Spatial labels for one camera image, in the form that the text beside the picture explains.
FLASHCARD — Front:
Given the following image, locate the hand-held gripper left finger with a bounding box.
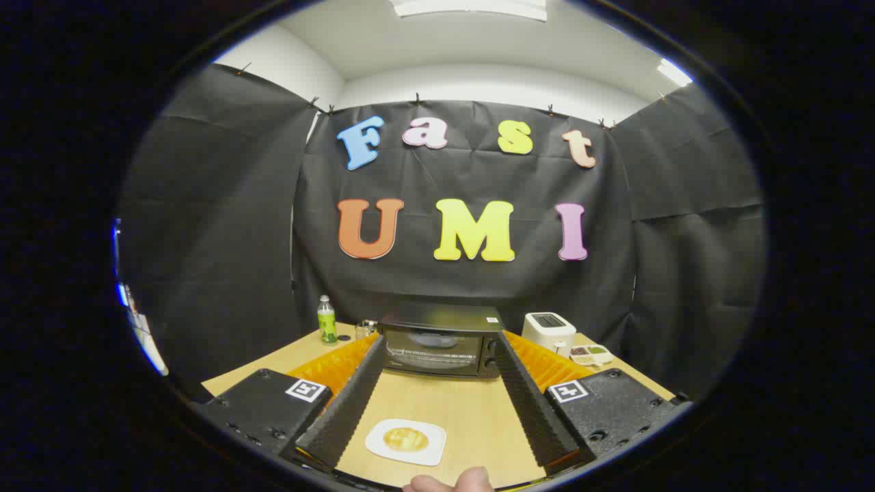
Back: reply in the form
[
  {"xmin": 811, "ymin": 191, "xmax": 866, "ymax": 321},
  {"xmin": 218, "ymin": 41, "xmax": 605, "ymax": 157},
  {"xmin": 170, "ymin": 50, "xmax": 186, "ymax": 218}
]
[{"xmin": 191, "ymin": 333, "xmax": 387, "ymax": 474}]

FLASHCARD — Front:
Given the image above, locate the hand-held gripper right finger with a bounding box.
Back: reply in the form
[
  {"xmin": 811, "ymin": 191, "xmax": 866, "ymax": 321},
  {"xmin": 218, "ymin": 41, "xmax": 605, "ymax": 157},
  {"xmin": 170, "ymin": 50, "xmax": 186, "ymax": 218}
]
[{"xmin": 494, "ymin": 330, "xmax": 691, "ymax": 477}]

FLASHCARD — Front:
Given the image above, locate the golden bread roll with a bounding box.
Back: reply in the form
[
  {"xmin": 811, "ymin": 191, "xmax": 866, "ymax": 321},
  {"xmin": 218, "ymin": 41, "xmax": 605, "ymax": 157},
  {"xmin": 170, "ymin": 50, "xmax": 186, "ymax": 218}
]
[{"xmin": 383, "ymin": 427, "xmax": 429, "ymax": 452}]

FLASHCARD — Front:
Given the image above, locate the black toaster oven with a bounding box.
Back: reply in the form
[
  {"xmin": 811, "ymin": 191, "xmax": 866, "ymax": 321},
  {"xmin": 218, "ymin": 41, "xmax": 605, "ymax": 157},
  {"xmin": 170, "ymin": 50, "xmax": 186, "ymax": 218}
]
[{"xmin": 378, "ymin": 304, "xmax": 507, "ymax": 380}]

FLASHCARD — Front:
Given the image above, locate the white toaster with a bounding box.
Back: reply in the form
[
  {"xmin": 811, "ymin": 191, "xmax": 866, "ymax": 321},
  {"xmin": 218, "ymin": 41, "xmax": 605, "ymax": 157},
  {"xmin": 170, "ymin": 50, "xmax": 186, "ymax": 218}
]
[{"xmin": 522, "ymin": 312, "xmax": 577, "ymax": 359}]

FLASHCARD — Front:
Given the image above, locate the white divided snack tray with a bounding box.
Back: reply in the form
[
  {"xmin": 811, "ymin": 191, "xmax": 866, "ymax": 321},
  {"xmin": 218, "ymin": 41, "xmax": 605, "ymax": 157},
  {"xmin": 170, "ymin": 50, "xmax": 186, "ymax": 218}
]
[{"xmin": 569, "ymin": 344, "xmax": 614, "ymax": 366}]

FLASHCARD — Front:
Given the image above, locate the green label drink bottle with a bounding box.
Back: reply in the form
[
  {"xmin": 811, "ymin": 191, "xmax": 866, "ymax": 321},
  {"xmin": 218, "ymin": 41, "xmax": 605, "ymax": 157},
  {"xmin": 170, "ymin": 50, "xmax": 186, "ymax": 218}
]
[{"xmin": 317, "ymin": 295, "xmax": 338, "ymax": 345}]

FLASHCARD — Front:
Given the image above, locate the white square plate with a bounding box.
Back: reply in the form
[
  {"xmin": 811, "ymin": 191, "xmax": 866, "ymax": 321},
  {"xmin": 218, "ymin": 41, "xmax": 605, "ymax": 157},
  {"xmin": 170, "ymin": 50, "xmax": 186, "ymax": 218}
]
[{"xmin": 364, "ymin": 418, "xmax": 447, "ymax": 467}]

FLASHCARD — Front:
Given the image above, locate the small ceiling light panel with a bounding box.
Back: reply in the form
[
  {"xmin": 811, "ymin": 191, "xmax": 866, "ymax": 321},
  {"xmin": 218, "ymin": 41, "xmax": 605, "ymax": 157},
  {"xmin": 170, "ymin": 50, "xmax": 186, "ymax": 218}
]
[{"xmin": 656, "ymin": 58, "xmax": 693, "ymax": 87}]

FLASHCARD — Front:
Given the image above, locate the long ceiling light panel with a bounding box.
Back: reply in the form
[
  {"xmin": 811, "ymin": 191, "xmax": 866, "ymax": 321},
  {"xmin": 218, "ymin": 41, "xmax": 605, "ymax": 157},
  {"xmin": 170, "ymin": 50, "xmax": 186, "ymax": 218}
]
[{"xmin": 390, "ymin": 0, "xmax": 549, "ymax": 23}]

